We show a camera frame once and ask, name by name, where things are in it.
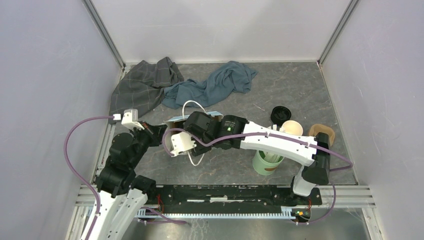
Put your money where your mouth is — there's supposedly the brown pulp cup carrier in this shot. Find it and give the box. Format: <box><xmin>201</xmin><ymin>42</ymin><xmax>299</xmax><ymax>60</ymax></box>
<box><xmin>308</xmin><ymin>123</ymin><xmax>336</xmax><ymax>146</ymax></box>

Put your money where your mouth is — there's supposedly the bundle of wrapped straws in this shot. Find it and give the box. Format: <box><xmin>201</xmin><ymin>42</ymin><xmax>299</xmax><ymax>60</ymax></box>
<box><xmin>263</xmin><ymin>124</ymin><xmax>285</xmax><ymax>163</ymax></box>

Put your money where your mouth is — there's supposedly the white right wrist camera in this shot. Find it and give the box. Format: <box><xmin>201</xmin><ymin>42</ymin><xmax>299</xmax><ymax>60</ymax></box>
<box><xmin>170</xmin><ymin>132</ymin><xmax>197</xmax><ymax>157</ymax></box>

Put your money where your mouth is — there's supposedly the green cup holding straws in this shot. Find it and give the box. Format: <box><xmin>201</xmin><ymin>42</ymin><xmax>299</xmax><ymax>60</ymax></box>
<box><xmin>252</xmin><ymin>150</ymin><xmax>284</xmax><ymax>176</ymax></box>

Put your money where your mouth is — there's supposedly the light blue paper bag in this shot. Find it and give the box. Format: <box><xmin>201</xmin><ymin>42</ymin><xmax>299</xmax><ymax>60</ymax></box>
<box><xmin>162</xmin><ymin>100</ymin><xmax>223</xmax><ymax>167</ymax></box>

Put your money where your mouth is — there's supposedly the blue-grey cloth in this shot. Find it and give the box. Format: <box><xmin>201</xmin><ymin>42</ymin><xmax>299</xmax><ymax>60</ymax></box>
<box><xmin>161</xmin><ymin>61</ymin><xmax>258</xmax><ymax>109</ymax></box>

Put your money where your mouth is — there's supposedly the stack of paper cups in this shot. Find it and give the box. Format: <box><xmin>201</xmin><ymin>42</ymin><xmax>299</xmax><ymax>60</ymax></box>
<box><xmin>281</xmin><ymin>120</ymin><xmax>304</xmax><ymax>136</ymax></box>

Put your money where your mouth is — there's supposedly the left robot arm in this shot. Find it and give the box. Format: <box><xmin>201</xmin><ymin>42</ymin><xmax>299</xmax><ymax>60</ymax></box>
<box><xmin>81</xmin><ymin>122</ymin><xmax>167</xmax><ymax>240</ymax></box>

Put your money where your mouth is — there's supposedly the grey checked cloth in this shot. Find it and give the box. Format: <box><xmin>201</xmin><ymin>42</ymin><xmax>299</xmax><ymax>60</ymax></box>
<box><xmin>109</xmin><ymin>57</ymin><xmax>185</xmax><ymax>119</ymax></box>

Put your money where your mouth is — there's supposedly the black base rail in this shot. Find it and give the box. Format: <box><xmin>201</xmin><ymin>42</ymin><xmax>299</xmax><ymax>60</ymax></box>
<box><xmin>145</xmin><ymin>184</ymin><xmax>323</xmax><ymax>214</ymax></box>

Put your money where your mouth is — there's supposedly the stack of black lids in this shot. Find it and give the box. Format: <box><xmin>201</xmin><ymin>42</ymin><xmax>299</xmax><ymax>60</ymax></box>
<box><xmin>270</xmin><ymin>105</ymin><xmax>292</xmax><ymax>126</ymax></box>

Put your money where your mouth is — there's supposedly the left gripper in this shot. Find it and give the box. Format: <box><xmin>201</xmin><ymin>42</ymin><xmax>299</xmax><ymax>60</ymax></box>
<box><xmin>129</xmin><ymin>119</ymin><xmax>168</xmax><ymax>168</ymax></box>

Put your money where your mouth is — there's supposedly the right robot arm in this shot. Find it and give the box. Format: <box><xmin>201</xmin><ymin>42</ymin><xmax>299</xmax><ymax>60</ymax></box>
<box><xmin>183</xmin><ymin>111</ymin><xmax>331</xmax><ymax>204</ymax></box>

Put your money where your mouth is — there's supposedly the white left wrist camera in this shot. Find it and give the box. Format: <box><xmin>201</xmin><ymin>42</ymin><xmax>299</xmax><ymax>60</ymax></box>
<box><xmin>112</xmin><ymin>108</ymin><xmax>145</xmax><ymax>130</ymax></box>

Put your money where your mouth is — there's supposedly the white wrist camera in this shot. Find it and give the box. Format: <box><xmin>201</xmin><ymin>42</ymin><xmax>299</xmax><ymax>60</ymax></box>
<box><xmin>170</xmin><ymin>132</ymin><xmax>197</xmax><ymax>157</ymax></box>
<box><xmin>112</xmin><ymin>108</ymin><xmax>145</xmax><ymax>130</ymax></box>

